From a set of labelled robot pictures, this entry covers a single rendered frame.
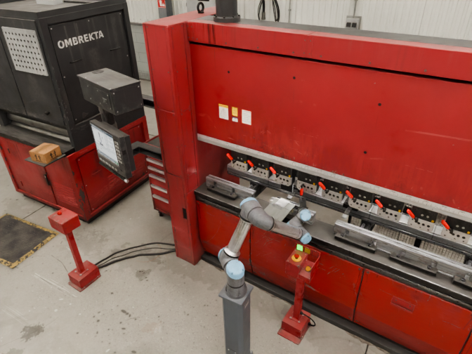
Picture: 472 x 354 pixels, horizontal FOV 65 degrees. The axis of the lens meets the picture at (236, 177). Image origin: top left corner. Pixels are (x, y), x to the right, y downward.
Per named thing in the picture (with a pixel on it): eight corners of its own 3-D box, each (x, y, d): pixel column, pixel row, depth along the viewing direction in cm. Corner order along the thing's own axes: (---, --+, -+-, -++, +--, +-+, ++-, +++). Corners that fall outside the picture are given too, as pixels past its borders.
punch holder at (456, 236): (440, 236, 235) (447, 215, 226) (442, 229, 241) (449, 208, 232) (466, 245, 228) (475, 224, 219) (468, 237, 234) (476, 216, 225)
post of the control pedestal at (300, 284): (292, 317, 310) (296, 272, 280) (295, 312, 313) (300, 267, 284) (298, 320, 307) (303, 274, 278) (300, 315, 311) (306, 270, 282)
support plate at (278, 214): (258, 215, 285) (258, 215, 285) (274, 199, 304) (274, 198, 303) (279, 224, 277) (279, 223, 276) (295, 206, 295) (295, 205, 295)
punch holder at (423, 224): (407, 225, 245) (412, 205, 236) (409, 218, 251) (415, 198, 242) (431, 233, 237) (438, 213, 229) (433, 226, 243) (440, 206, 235)
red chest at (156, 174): (154, 218, 444) (141, 143, 390) (182, 197, 479) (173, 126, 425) (186, 232, 420) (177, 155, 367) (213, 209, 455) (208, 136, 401)
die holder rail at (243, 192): (206, 185, 343) (205, 177, 338) (210, 182, 347) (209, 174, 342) (252, 203, 319) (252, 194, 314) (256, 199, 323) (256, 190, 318)
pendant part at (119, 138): (98, 159, 314) (88, 120, 294) (111, 154, 321) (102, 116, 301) (126, 179, 287) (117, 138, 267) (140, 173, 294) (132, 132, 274)
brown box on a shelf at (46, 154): (24, 160, 369) (20, 149, 362) (46, 149, 388) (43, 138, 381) (44, 167, 356) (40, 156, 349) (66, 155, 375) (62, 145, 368)
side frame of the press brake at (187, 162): (175, 256, 389) (141, 22, 265) (223, 213, 448) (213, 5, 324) (194, 265, 377) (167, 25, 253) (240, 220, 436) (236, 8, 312)
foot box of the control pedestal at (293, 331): (277, 333, 311) (277, 324, 304) (290, 312, 328) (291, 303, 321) (298, 345, 301) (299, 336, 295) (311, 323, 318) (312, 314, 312)
